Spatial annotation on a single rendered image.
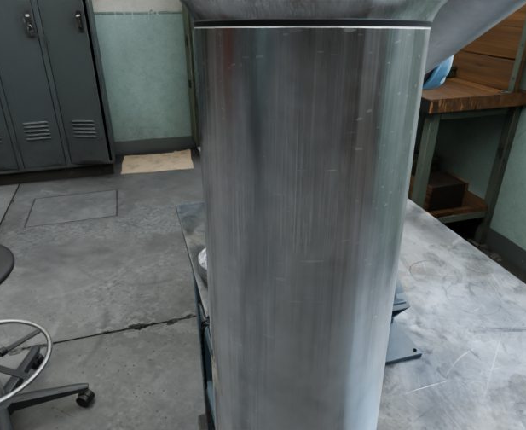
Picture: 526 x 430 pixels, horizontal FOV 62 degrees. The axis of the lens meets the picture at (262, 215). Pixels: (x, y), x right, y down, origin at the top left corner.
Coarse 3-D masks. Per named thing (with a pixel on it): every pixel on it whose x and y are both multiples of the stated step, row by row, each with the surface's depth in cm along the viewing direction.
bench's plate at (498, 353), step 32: (192, 224) 104; (416, 224) 104; (192, 256) 92; (416, 256) 92; (448, 256) 92; (480, 256) 92; (416, 288) 82; (448, 288) 82; (480, 288) 82; (512, 288) 82; (416, 320) 75; (448, 320) 75; (480, 320) 75; (512, 320) 75; (448, 352) 68; (480, 352) 68; (512, 352) 68; (384, 384) 63; (416, 384) 63; (448, 384) 63; (480, 384) 63; (512, 384) 63; (384, 416) 58; (416, 416) 58; (448, 416) 58; (480, 416) 58; (512, 416) 58
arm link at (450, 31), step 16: (448, 0) 29; (464, 0) 28; (480, 0) 28; (496, 0) 27; (512, 0) 27; (448, 16) 31; (464, 16) 30; (480, 16) 29; (496, 16) 29; (432, 32) 34; (448, 32) 33; (464, 32) 33; (480, 32) 33; (432, 48) 37; (448, 48) 36; (432, 64) 41; (448, 64) 48; (432, 80) 50
